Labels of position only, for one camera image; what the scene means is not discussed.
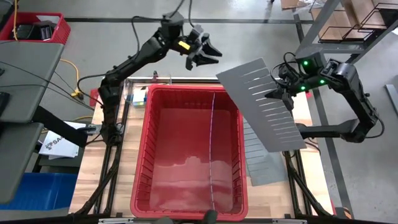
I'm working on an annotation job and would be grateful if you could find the large red plastic bin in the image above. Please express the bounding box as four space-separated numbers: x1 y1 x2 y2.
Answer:
129 83 249 222

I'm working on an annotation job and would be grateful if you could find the black caster wheel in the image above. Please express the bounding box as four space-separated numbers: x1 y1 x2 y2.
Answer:
278 63 294 76
331 62 346 75

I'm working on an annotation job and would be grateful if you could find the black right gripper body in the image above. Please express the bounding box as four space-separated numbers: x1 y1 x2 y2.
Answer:
279 77 315 111

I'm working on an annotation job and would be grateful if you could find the black device on desk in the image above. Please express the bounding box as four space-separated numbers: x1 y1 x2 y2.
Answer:
0 91 11 118

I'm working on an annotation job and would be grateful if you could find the small red basket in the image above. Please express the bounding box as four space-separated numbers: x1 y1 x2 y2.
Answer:
0 11 72 46

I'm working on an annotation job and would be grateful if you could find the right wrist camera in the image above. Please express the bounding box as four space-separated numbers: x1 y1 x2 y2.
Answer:
277 63 300 81

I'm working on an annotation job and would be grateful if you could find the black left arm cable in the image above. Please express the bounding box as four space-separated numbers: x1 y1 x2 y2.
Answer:
130 0 195 58

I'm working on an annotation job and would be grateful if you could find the blue plastic bin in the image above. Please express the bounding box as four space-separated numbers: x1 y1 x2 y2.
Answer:
0 172 78 211

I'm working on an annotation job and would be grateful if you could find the white paper with logo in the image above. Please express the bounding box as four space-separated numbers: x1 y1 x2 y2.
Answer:
39 121 86 159

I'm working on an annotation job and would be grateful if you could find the grey desk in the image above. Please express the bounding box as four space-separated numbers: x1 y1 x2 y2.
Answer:
0 40 65 205

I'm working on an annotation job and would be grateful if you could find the black device in basket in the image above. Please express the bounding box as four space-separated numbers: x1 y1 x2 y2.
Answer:
16 20 57 41

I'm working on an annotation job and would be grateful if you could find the white paper sheet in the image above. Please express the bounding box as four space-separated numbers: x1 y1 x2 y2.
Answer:
36 14 61 25

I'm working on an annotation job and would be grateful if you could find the black desk support bar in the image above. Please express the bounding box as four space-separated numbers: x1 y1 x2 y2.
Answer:
32 105 90 149

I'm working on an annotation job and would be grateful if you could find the grey metal cart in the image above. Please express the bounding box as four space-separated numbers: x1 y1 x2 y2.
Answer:
290 0 398 68

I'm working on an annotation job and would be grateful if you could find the black aluminium frame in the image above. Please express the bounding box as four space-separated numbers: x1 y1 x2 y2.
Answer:
73 72 336 218

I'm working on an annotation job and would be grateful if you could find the thin black desk cable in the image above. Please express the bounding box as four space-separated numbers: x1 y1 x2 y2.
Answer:
0 60 96 111

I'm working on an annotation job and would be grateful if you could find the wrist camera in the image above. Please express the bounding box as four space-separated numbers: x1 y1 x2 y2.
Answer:
277 63 300 81
186 26 210 44

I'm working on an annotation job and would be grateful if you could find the black floor stand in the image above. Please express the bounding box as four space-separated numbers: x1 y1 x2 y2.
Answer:
30 152 85 175

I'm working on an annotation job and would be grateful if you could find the silver metal bracket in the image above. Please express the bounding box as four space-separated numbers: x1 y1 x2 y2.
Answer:
272 218 308 224
98 217 135 224

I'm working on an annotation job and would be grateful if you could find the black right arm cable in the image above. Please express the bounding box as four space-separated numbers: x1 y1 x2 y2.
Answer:
269 51 301 91

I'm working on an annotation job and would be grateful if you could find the grey metal bar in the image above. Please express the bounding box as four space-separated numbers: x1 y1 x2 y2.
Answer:
384 83 398 118

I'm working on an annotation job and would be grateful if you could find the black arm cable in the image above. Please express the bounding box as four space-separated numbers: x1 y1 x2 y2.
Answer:
269 51 301 91
130 0 195 58

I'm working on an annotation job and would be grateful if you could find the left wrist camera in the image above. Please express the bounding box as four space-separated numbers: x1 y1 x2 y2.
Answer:
186 26 210 44

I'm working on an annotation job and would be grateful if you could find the large cardboard box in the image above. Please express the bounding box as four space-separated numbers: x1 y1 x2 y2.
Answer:
310 0 389 41

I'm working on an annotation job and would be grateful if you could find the short grey slotted divider panel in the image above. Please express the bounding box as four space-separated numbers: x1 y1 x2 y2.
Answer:
216 57 308 154
243 119 289 187

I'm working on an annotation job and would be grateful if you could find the yellow cable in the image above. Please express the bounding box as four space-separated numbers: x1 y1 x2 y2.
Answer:
11 0 19 41
60 58 84 98

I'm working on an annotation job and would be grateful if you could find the small cardboard box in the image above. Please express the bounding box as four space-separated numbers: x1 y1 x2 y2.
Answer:
280 0 309 10

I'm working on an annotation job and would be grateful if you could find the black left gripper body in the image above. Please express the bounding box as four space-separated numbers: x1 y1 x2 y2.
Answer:
175 39 205 71

